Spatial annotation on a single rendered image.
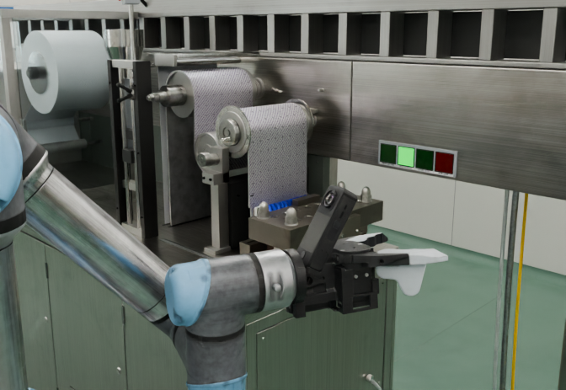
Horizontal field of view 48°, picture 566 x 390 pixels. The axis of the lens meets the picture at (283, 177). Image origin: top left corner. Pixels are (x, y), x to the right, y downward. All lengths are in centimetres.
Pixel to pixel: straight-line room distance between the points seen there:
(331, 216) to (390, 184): 395
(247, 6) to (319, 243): 148
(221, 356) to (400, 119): 113
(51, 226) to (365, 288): 41
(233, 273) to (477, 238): 377
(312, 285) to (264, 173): 99
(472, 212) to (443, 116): 276
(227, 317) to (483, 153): 104
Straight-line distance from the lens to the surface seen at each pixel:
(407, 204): 471
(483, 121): 166
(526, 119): 161
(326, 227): 81
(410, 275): 84
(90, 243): 84
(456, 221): 452
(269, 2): 212
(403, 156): 179
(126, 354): 199
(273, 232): 166
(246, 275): 77
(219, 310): 77
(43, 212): 82
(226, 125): 175
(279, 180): 183
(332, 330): 176
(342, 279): 82
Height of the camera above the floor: 153
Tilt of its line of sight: 13 degrees down
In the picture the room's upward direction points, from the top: straight up
